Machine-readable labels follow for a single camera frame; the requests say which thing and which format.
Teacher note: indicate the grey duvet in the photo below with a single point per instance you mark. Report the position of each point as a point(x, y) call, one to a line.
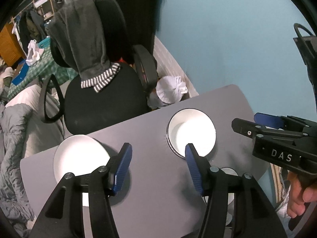
point(12, 153)

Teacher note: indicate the wooden wardrobe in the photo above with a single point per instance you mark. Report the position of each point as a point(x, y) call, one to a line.
point(10, 44)

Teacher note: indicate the dark clothes on rack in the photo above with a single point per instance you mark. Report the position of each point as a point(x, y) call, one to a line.
point(32, 24)

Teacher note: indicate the flat blue box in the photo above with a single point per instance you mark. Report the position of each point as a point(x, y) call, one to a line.
point(21, 75)

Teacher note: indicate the white plastic bag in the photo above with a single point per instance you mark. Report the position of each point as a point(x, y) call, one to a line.
point(32, 54)

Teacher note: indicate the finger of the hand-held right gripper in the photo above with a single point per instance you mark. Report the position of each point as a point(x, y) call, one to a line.
point(250, 129)
point(268, 120)

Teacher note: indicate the black hanging jackets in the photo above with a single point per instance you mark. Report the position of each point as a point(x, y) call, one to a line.
point(146, 10)

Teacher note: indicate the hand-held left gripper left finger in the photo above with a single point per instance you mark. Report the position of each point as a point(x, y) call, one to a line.
point(121, 171)

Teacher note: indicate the teal labelled box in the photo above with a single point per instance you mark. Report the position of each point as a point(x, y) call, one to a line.
point(44, 42)

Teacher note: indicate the green checkered cloth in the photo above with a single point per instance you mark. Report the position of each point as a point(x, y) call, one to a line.
point(42, 64)

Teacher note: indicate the grey hooded sweater striped cuffs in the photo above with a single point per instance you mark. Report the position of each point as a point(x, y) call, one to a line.
point(81, 37)

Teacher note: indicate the white mattress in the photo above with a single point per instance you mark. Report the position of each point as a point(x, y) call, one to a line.
point(37, 129)

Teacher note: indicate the white tied bag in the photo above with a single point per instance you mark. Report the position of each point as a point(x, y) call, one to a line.
point(171, 89)

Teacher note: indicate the beige cloth bundle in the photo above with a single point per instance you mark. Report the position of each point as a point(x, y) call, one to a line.
point(6, 75)

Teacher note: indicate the white shelf unit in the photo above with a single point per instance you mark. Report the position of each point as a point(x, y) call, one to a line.
point(42, 0)

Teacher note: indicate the person's right hand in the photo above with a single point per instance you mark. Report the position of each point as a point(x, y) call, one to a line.
point(297, 198)

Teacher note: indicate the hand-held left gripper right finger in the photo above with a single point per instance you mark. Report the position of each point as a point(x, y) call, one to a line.
point(194, 171)

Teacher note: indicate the black office chair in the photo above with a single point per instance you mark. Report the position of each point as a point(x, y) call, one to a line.
point(104, 104)

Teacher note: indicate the white shirt on rack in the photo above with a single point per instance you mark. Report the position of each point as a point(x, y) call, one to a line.
point(16, 31)

